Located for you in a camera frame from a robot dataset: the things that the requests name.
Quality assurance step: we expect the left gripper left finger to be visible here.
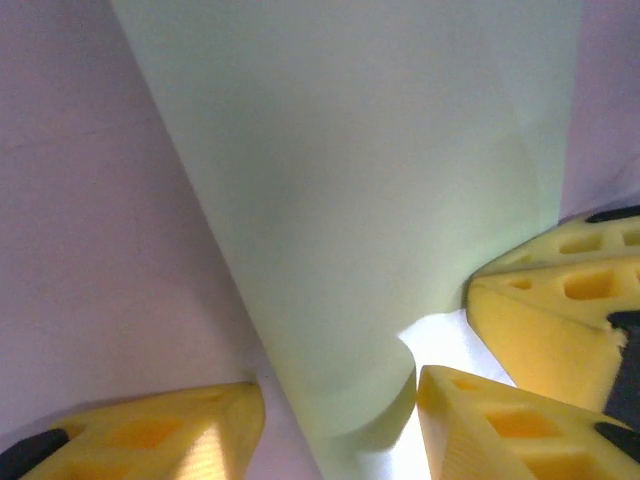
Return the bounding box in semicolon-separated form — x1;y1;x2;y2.
0;382;265;480

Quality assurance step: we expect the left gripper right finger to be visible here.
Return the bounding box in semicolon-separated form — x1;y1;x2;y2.
417;364;640;480

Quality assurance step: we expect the light green paper sheet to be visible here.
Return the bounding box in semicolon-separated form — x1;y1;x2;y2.
107;0;584;480

